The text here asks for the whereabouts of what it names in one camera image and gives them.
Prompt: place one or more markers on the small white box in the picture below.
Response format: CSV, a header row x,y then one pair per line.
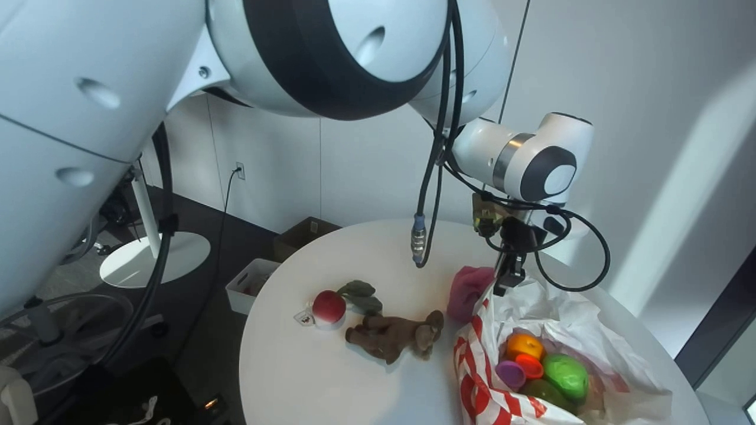
x,y
246,284

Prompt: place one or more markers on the dark green toy leaf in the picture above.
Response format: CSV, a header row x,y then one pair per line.
x,y
358,294

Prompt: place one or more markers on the pink cloth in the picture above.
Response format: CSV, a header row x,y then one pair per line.
x,y
468,287

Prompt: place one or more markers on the green avocado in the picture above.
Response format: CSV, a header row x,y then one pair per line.
x,y
544,394

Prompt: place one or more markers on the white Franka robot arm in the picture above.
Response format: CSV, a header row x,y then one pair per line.
x,y
95,120

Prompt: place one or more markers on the brown box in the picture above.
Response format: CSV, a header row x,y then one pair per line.
x,y
303,235

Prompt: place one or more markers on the brown plush toy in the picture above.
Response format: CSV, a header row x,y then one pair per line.
x,y
391,335

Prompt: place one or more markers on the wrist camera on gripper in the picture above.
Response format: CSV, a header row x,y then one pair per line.
x,y
489,213

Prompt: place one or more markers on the clear plastic bag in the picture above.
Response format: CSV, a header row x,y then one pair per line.
x,y
480,394

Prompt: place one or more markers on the red white radish toy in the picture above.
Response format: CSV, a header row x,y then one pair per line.
x,y
330,307

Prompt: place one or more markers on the orange fruit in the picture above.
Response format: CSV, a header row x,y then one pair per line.
x,y
524,346

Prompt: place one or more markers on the white plastic object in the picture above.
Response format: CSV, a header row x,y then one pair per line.
x,y
16,402

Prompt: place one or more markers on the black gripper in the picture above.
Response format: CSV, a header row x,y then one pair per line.
x,y
515,245

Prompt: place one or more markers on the white pedestal side table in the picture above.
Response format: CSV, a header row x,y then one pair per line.
x,y
186,252

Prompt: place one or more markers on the green apple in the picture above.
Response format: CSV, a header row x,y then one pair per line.
x,y
567,376

